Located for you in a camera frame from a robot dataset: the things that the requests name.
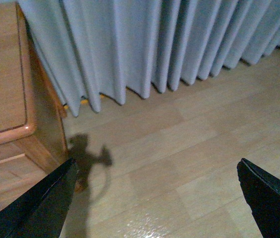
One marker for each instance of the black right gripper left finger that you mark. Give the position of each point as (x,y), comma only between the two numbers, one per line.
(41,211)

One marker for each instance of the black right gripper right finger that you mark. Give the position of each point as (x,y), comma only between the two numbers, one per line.
(261,191)

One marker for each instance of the wooden nightstand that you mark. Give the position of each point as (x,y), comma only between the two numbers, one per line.
(32,141)

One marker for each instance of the light grey curtain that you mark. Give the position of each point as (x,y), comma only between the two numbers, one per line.
(91,48)

